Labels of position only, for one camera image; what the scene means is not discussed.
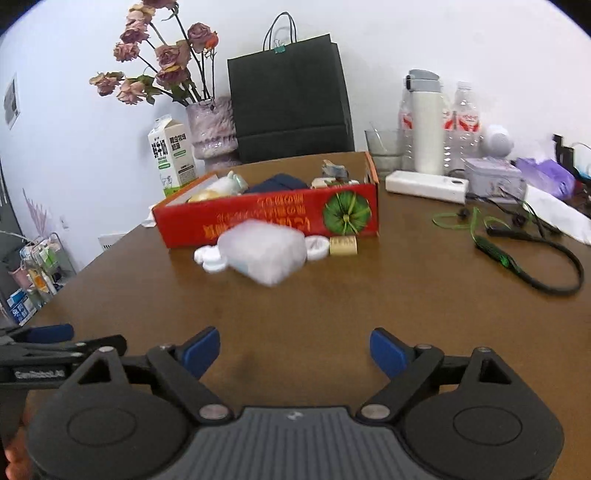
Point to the pink textured vase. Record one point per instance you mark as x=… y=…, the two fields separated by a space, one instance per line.
x=212 y=134

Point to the clear plastic water bottle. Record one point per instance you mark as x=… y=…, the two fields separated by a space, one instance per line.
x=461 y=129

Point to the red cardboard box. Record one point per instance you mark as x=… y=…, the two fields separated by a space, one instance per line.
x=268 y=217

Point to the dried pink roses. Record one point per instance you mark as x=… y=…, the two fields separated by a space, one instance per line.
x=161 y=60

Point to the black stand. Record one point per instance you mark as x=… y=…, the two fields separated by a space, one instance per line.
x=570 y=154

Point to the green binder clip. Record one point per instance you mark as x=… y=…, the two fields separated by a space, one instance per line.
x=279 y=47

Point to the metal storage rack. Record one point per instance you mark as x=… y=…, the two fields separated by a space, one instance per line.
x=41 y=272

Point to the translucent plastic bag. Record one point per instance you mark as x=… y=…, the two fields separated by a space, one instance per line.
x=263 y=251

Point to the clear glass cup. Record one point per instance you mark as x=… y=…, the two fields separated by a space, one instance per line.
x=384 y=150

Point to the small beige block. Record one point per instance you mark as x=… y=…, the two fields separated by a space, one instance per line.
x=344 y=245

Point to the black and green neckband earphones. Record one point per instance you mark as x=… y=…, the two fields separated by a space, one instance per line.
x=508 y=265

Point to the white thermos flask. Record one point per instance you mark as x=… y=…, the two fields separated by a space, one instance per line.
x=427 y=124

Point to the white and yellow plush toy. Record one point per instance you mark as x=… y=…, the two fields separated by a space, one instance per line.
x=202 y=196

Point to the blue and white boxes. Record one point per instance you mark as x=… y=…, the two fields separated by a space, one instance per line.
x=21 y=308

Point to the iridescent sheer bag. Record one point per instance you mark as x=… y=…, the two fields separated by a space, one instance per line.
x=230 y=183

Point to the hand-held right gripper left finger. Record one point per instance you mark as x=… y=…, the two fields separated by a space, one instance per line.
x=201 y=350

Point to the white power bank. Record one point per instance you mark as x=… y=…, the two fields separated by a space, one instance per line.
x=425 y=186

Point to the grey tissue box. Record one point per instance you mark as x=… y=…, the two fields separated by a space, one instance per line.
x=494 y=177

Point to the white round speaker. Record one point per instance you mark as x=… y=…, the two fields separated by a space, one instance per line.
x=497 y=142

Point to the green and white milk carton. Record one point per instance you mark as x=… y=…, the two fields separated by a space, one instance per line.
x=170 y=161

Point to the purple plastic bag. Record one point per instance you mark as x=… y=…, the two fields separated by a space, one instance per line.
x=547 y=175

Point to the brown wooden desk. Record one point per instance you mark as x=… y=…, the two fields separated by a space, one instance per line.
x=323 y=300

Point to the dark blue zip pouch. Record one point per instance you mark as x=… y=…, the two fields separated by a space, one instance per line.
x=277 y=183

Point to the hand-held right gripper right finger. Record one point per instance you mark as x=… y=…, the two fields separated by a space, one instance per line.
x=388 y=353

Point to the white scalloped cap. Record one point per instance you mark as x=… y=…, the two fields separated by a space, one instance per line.
x=317 y=248
x=216 y=265
x=203 y=254

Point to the crumpled white tissue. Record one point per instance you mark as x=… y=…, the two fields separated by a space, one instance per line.
x=147 y=222

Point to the black paper bag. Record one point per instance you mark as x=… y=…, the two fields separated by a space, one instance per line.
x=288 y=106

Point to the person's left hand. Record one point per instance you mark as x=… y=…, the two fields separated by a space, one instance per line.
x=16 y=457

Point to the wall notice paper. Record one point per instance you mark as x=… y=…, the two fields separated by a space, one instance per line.
x=11 y=101

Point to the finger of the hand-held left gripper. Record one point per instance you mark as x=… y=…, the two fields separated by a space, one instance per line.
x=69 y=349
x=48 y=332

